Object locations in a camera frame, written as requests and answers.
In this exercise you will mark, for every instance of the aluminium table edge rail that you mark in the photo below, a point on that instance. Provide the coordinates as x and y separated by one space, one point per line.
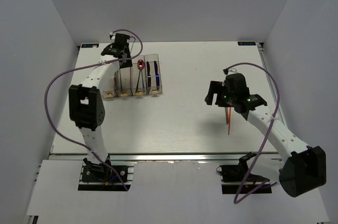
164 157

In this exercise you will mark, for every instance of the black knife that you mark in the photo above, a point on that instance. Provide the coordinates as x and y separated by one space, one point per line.
149 77

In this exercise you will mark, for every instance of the iridescent blue knife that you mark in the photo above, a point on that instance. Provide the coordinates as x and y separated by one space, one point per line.
156 76

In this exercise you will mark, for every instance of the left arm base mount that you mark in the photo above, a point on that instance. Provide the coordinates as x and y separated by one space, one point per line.
98 178

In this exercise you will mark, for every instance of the white front panel board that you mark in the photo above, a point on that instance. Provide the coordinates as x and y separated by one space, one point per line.
181 192

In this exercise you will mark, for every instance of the orange chopstick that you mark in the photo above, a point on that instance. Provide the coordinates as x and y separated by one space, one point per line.
229 114
229 125

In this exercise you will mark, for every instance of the blue label sticker left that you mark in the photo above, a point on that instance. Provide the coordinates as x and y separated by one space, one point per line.
89 45

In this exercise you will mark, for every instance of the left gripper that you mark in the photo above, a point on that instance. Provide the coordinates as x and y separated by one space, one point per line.
129 63

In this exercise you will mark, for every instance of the blue label sticker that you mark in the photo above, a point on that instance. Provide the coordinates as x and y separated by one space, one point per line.
89 45
246 43

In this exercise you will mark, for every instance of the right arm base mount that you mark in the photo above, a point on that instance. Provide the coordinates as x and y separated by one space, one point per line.
237 179

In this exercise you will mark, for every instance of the blue label sticker right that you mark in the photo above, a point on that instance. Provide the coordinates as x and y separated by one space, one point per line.
246 43

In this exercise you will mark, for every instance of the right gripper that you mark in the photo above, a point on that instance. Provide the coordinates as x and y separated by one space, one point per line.
216 87

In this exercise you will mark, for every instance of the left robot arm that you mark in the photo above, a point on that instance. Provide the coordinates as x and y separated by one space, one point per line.
86 107

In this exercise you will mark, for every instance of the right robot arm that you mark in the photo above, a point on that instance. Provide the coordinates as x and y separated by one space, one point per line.
302 168

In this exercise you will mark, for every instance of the iridescent rainbow spoon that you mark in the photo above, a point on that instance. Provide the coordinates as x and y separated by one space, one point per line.
141 67

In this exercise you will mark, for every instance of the smoky clear container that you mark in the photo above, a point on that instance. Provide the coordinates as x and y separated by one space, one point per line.
126 82
151 58
107 91
135 72

